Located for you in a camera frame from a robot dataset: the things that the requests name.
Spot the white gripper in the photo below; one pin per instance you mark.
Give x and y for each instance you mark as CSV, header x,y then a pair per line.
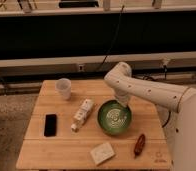
x,y
123,99

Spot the green ceramic bowl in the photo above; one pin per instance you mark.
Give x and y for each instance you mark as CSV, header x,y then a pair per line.
x,y
113,118

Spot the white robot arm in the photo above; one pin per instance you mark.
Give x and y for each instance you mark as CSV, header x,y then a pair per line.
x,y
177,98

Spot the white bottle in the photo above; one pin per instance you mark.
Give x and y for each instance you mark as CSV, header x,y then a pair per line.
x,y
82,114

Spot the brown red pouch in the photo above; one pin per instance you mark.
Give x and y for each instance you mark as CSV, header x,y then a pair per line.
x,y
139,145

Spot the wooden folding table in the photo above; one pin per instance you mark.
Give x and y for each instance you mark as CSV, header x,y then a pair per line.
x,y
69,150

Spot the translucent plastic cup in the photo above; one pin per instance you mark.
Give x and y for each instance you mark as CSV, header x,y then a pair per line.
x,y
63,87

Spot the black smartphone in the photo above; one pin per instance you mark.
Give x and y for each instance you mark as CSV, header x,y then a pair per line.
x,y
50,125

